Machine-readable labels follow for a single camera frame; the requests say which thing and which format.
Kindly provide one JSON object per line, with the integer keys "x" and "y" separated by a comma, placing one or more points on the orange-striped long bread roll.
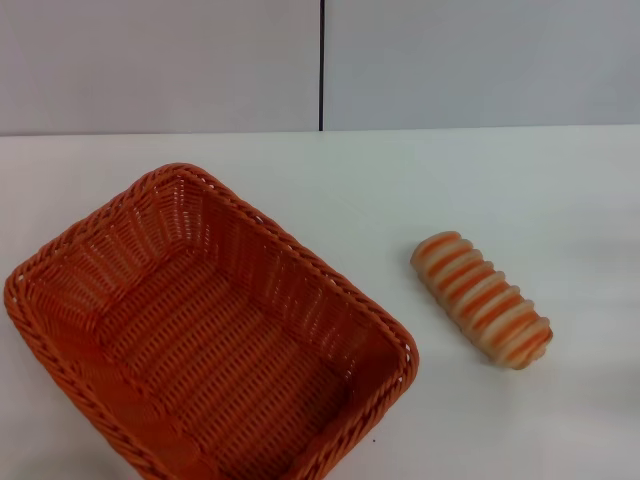
{"x": 482, "y": 300}

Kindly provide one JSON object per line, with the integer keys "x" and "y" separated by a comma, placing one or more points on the orange woven plastic basket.
{"x": 215, "y": 340}

